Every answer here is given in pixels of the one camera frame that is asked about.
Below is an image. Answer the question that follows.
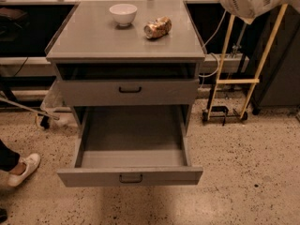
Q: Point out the grey drawer cabinet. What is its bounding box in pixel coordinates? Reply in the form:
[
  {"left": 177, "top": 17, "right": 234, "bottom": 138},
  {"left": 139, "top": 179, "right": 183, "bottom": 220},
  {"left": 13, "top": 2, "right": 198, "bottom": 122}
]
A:
[{"left": 47, "top": 0, "right": 204, "bottom": 129}]

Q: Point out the closed grey upper drawer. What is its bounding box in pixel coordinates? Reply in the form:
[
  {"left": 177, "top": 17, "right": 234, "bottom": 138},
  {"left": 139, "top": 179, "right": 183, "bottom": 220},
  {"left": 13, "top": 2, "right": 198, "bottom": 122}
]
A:
[{"left": 57, "top": 79, "right": 198, "bottom": 106}]

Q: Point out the open grey middle drawer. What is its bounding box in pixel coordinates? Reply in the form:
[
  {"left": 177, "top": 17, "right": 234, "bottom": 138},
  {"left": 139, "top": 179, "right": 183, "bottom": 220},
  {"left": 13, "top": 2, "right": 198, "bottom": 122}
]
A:
[{"left": 57, "top": 105, "right": 203, "bottom": 187}]

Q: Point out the white ceramic bowl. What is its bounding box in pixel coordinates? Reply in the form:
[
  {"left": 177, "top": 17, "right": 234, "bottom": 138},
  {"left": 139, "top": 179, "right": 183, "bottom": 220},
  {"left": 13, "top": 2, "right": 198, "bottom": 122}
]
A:
[{"left": 110, "top": 4, "right": 138, "bottom": 26}]

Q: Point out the clear plastic bin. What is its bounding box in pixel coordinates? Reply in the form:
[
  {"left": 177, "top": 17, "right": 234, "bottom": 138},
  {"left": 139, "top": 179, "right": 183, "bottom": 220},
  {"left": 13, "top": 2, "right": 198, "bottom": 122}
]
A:
[{"left": 40, "top": 81, "right": 77, "bottom": 127}]

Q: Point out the white shoe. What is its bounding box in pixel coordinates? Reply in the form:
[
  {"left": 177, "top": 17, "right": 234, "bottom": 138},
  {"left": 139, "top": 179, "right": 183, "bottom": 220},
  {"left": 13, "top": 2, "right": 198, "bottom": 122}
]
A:
[{"left": 7, "top": 153, "right": 40, "bottom": 187}]

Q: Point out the white power cable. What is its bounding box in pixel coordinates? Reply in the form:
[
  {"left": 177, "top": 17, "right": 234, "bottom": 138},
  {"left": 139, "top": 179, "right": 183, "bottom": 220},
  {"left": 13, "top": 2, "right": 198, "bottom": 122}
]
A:
[{"left": 198, "top": 9, "right": 228, "bottom": 79}]

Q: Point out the yellow wooden frame cart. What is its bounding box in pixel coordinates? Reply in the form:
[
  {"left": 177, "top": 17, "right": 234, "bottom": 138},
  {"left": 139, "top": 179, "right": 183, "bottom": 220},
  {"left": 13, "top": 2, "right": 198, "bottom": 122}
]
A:
[{"left": 201, "top": 3, "right": 289, "bottom": 126}]

